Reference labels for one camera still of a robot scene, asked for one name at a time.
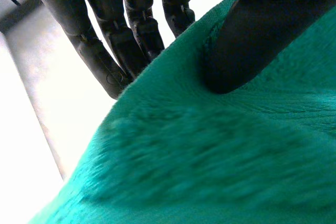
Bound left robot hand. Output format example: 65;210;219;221
7;0;336;100

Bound teal towel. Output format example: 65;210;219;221
28;0;336;224

